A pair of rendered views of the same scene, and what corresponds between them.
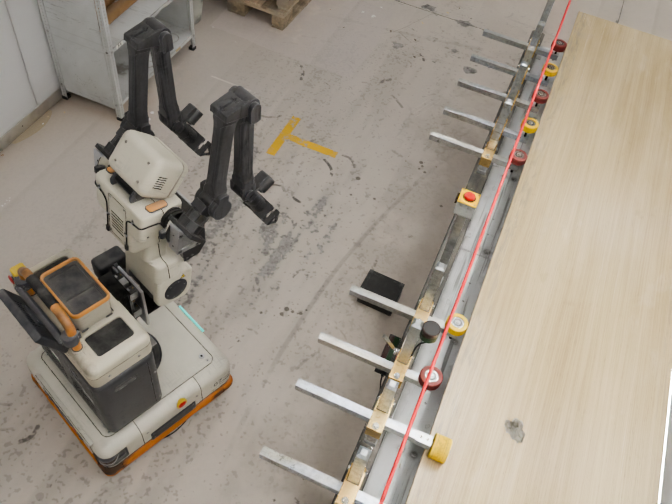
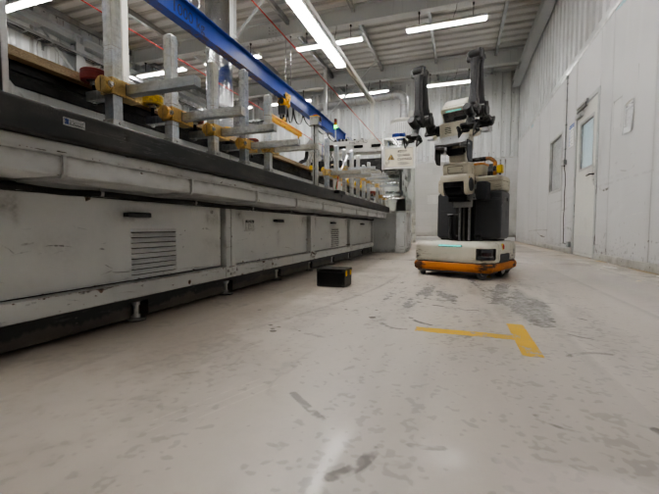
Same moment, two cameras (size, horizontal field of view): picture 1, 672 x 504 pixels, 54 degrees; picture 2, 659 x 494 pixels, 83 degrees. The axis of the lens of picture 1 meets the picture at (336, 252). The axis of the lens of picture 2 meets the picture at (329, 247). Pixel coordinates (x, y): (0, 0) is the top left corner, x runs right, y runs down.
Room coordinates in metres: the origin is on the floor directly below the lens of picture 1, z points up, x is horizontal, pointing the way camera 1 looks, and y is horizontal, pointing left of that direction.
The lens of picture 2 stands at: (4.50, -0.13, 0.39)
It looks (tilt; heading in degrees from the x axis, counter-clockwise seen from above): 3 degrees down; 184
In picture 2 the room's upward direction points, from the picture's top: straight up
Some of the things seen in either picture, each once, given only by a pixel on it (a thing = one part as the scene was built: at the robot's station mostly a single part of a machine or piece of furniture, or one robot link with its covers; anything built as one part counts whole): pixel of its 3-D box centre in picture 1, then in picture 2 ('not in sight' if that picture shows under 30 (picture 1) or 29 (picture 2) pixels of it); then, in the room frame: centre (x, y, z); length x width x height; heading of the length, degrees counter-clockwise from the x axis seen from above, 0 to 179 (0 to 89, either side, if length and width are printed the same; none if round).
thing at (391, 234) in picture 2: not in sight; (359, 193); (-1.74, -0.08, 0.95); 1.65 x 0.70 x 1.90; 75
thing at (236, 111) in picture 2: (509, 70); (193, 117); (3.10, -0.74, 0.81); 0.43 x 0.03 x 0.04; 75
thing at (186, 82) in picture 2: (520, 44); (140, 90); (3.34, -0.81, 0.82); 0.43 x 0.03 x 0.04; 75
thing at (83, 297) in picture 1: (77, 294); (473, 172); (1.21, 0.87, 0.87); 0.23 x 0.15 x 0.11; 53
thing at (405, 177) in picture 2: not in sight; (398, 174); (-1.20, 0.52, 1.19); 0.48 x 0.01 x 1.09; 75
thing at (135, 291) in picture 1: (141, 274); (467, 190); (1.47, 0.75, 0.68); 0.28 x 0.27 x 0.25; 53
